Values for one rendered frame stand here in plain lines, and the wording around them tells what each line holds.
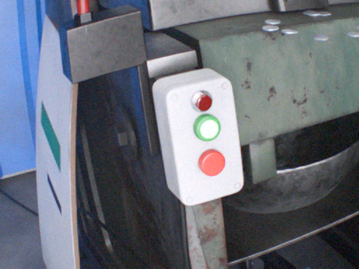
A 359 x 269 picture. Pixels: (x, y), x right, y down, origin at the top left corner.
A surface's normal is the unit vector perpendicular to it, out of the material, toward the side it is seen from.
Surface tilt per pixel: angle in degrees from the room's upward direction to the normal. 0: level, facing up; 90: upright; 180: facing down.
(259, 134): 90
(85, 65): 90
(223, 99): 90
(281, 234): 0
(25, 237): 0
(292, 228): 0
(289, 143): 42
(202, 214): 90
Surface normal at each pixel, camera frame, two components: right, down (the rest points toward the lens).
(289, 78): 0.33, 0.29
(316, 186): 0.31, 0.54
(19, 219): -0.14, -0.93
